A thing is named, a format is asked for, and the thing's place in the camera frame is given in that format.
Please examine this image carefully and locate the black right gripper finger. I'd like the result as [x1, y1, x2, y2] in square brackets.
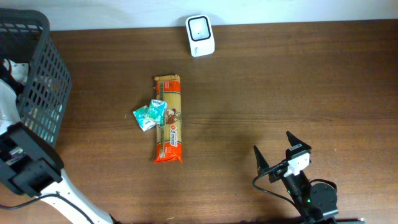
[286, 131, 312, 151]
[253, 145, 269, 174]

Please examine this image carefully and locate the orange spaghetti pack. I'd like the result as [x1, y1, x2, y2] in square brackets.
[154, 75, 182, 163]

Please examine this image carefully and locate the teal tissue pack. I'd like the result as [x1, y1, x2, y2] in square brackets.
[145, 99, 168, 124]
[132, 106, 156, 132]

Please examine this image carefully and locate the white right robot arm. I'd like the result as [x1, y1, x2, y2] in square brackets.
[252, 131, 338, 223]

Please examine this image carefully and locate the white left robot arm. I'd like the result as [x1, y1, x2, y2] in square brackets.
[1, 58, 116, 223]

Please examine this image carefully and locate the white barcode scanner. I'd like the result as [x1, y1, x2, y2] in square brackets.
[185, 14, 215, 57]

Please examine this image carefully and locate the dark grey plastic basket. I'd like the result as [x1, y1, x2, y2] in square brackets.
[1, 8, 72, 147]

